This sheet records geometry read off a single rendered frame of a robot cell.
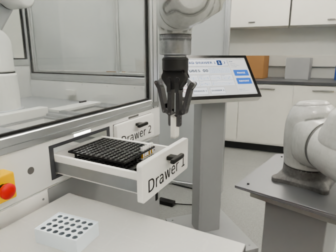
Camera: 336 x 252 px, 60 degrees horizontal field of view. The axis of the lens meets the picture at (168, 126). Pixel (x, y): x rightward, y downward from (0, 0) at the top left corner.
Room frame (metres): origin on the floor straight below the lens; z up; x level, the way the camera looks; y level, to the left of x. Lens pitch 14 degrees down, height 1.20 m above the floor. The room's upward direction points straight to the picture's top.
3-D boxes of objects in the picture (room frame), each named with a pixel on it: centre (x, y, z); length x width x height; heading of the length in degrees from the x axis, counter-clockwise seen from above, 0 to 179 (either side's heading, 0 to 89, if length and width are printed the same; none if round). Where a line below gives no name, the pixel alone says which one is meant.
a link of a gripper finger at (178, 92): (0.84, -0.03, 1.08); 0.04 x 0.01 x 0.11; 152
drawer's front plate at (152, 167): (0.83, 0.01, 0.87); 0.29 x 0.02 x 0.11; 152
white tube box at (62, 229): (0.63, 0.25, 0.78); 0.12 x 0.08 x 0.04; 68
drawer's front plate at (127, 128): (1.25, 0.14, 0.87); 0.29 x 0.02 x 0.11; 152
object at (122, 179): (0.92, 0.19, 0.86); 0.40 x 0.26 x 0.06; 62
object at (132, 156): (0.87, 0.09, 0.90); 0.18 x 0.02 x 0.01; 152
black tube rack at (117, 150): (0.92, 0.18, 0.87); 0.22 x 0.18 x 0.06; 62
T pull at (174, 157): (0.81, -0.02, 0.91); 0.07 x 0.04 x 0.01; 152
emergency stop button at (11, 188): (0.66, 0.40, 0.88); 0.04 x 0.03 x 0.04; 152
